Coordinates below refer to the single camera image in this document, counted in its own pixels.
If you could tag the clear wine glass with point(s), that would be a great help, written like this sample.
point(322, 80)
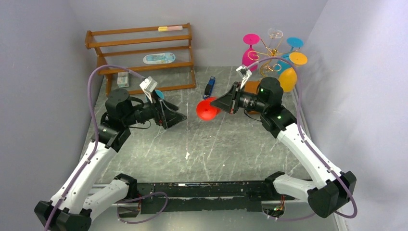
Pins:
point(276, 37)

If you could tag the gold wire wine glass rack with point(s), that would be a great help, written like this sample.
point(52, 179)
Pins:
point(267, 59)

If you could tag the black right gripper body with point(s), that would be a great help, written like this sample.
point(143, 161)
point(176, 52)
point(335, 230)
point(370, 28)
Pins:
point(235, 101)

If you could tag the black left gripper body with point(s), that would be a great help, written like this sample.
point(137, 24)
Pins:
point(158, 117)

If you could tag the blue white oval package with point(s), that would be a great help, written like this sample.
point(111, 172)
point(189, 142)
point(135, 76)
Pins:
point(159, 58)

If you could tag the red plastic wine glass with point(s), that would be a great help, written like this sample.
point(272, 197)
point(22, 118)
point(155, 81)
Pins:
point(205, 111)

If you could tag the blue stapler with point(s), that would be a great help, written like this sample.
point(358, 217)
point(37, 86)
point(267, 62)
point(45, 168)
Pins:
point(209, 88)

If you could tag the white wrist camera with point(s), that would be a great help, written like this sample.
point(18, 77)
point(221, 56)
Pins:
point(148, 86)
point(244, 73)

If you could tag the yellow plastic wine glass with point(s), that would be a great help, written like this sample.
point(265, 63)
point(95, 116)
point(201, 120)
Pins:
point(288, 78)

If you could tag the small teal white box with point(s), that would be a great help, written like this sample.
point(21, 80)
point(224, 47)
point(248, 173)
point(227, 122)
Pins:
point(123, 80)

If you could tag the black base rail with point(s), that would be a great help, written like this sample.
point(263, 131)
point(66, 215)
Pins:
point(153, 198)

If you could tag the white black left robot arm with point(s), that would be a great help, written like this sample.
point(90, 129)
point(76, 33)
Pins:
point(72, 208)

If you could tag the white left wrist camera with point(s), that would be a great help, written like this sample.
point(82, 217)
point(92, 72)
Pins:
point(148, 86)

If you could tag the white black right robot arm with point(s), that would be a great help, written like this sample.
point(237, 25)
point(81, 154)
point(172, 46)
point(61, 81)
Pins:
point(330, 188)

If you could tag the teal plastic wine glass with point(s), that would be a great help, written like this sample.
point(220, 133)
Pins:
point(159, 94)

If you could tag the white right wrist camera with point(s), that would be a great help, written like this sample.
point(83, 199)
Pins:
point(244, 73)

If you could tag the yellow pink eraser bar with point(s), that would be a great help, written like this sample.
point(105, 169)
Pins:
point(170, 28)

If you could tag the blue hanging wine glass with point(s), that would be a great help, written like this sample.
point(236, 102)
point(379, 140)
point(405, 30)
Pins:
point(295, 43)

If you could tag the wooden shelf rack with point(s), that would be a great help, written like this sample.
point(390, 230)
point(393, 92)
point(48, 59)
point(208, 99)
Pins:
point(165, 50)

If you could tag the pink plastic wine glass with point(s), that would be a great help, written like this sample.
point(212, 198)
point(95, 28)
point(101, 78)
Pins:
point(250, 55)

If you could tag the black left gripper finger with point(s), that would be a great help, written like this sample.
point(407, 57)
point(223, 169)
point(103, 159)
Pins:
point(166, 106)
point(173, 118)

